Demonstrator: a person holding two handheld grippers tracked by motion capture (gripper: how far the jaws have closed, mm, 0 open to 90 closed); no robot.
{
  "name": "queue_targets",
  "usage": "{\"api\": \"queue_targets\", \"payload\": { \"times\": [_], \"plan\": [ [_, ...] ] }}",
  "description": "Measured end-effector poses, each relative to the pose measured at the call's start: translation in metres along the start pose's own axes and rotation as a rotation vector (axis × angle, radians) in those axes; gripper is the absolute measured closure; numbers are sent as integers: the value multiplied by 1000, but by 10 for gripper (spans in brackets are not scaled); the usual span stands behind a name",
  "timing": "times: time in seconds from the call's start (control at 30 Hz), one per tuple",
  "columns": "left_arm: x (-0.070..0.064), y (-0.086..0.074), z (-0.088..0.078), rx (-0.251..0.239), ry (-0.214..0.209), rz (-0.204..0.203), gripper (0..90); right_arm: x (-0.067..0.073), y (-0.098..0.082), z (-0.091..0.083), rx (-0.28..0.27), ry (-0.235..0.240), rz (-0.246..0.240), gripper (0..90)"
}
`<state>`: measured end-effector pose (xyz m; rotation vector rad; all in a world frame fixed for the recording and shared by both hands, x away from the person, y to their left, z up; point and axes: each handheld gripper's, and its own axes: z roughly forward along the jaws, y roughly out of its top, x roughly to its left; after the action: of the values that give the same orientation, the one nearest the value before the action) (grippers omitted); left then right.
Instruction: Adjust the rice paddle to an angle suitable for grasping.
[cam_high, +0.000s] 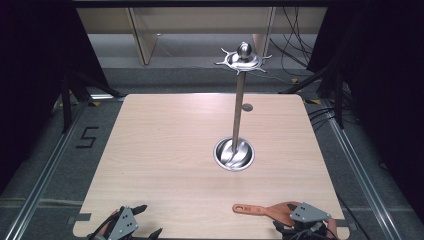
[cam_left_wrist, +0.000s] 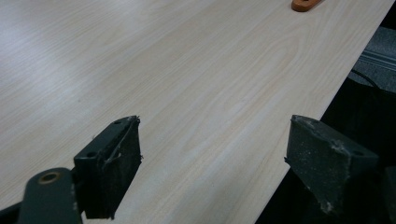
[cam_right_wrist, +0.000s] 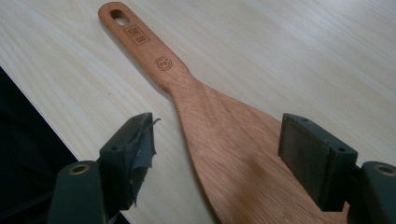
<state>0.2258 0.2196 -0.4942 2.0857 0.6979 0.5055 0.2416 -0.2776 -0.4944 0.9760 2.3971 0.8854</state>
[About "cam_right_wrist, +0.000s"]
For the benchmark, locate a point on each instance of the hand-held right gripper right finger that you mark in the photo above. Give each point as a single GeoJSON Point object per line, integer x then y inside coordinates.
{"type": "Point", "coordinates": [323, 168]}

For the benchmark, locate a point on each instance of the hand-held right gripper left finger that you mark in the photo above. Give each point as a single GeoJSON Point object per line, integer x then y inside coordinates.
{"type": "Point", "coordinates": [124, 161]}

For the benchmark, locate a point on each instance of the wooden spatula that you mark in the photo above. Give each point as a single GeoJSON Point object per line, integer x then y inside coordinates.
{"type": "Point", "coordinates": [236, 149]}

